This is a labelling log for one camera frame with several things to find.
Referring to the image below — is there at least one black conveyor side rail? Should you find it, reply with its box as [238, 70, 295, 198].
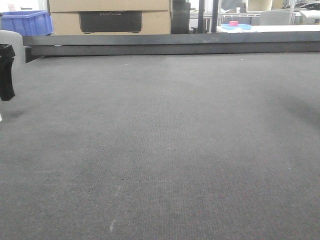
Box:
[22, 31, 320, 57]

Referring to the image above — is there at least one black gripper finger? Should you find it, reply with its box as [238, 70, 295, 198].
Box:
[0, 43, 15, 101]

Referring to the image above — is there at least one black conveyor belt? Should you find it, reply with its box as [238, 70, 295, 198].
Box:
[0, 53, 320, 240]

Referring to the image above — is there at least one pink tape roll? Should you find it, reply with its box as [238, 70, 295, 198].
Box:
[229, 20, 239, 27]

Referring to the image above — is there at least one large cardboard box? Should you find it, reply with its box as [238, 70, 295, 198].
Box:
[48, 0, 172, 36]

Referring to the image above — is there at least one black vertical post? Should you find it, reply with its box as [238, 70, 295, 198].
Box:
[197, 0, 205, 34]

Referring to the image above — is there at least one blue plastic crate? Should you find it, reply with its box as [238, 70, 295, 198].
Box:
[1, 10, 53, 36]

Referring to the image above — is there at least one grey chair back left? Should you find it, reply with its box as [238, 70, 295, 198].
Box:
[0, 29, 26, 73]

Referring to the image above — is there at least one white background table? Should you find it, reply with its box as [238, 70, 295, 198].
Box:
[217, 24, 320, 33]

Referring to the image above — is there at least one blue tray on table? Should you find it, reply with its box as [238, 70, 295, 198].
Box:
[221, 23, 252, 31]

